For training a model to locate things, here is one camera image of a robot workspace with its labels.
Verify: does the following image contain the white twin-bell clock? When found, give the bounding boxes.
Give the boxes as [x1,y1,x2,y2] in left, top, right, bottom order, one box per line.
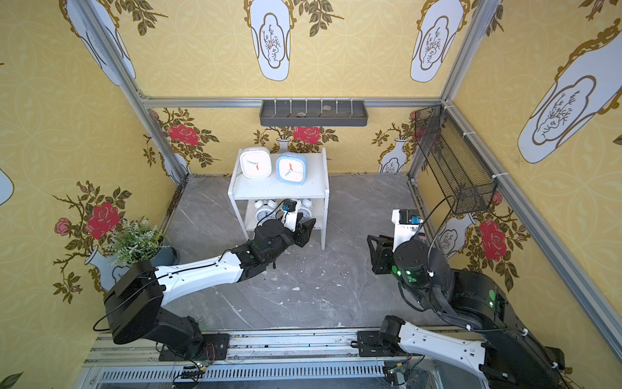
[254,199,278,225]
[296,199,313,220]

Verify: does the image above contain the blue square alarm clock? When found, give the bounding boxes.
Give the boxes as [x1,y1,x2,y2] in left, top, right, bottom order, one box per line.
[275,152,308,185]

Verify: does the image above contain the white square alarm clock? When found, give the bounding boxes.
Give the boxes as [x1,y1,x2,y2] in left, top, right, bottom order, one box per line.
[239,147,272,179]

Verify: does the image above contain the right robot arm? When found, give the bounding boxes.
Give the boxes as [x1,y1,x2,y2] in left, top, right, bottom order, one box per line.
[367,235,568,388]

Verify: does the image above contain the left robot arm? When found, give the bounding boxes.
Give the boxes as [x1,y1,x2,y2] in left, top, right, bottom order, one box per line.
[103,217,316,359]

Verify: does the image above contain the white two-tier shelf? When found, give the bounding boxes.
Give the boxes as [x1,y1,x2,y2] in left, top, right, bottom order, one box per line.
[228,148,330,249]

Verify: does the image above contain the right circuit board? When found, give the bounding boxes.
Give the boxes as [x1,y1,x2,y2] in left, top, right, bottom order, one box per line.
[382,361,411,388]

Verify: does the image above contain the circuit board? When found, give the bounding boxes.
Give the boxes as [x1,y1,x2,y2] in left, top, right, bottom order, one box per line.
[173,363,212,383]
[382,361,411,388]

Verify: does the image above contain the potted green plant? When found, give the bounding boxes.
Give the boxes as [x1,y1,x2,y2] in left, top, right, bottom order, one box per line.
[103,218,179,267]

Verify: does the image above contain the left circuit board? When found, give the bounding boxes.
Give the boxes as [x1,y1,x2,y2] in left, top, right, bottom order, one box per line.
[173,363,212,383]

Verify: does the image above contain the black wire mesh basket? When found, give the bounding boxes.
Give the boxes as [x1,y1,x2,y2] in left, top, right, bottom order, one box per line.
[413,105,497,215]

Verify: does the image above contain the grey wall tray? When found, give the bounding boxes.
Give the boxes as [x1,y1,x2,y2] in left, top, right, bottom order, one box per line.
[259,98,369,127]

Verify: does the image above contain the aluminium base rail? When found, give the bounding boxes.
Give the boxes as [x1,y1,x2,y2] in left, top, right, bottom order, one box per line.
[75,327,488,388]

